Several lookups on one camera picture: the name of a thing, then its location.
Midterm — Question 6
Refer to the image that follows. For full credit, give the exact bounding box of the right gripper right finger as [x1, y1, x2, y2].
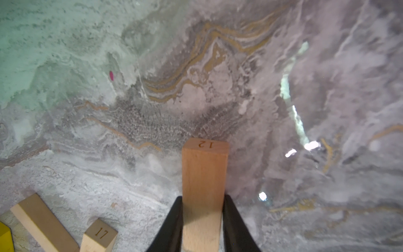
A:
[222, 194, 261, 252]

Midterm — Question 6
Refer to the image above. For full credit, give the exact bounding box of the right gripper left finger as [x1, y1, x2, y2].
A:
[147, 196, 183, 252]

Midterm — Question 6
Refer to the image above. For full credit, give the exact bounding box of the natural block cluster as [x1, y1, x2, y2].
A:
[80, 218, 118, 252]
[182, 138, 229, 252]
[10, 193, 80, 252]

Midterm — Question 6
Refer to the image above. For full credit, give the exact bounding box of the yellow block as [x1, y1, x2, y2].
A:
[0, 222, 15, 252]

